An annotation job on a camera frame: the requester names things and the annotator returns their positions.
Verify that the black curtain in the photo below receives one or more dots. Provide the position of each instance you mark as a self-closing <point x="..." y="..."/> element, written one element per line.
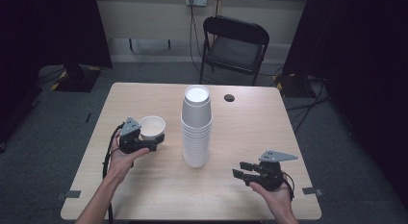
<point x="359" y="73"/>
<point x="48" y="41"/>

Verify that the black folding chair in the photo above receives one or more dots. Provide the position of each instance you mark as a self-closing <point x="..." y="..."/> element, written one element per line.
<point x="235" y="44"/>

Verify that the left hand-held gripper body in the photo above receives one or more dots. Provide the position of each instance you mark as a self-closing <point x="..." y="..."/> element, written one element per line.
<point x="130" y="139"/>

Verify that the black round table grommet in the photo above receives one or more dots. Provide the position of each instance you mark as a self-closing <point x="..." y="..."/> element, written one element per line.
<point x="229" y="98"/>

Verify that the person's right hand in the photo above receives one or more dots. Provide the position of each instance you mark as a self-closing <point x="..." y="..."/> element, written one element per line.
<point x="277" y="198"/>

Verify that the single white paper cup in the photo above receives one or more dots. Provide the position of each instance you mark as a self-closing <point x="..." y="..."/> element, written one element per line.
<point x="152" y="127"/>

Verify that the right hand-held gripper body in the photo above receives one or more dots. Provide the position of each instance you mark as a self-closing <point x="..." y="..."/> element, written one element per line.
<point x="272" y="172"/>

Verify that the grey tape strip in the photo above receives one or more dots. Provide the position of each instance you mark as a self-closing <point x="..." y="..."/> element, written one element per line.
<point x="312" y="191"/>
<point x="69" y="194"/>

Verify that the stack of white paper cups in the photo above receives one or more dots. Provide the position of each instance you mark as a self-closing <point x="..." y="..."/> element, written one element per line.
<point x="196" y="131"/>

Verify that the person's left hand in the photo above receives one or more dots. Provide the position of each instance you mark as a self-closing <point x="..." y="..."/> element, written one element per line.
<point x="123" y="161"/>

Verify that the black stand base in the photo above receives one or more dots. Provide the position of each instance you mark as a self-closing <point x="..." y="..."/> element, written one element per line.
<point x="292" y="86"/>
<point x="77" y="79"/>

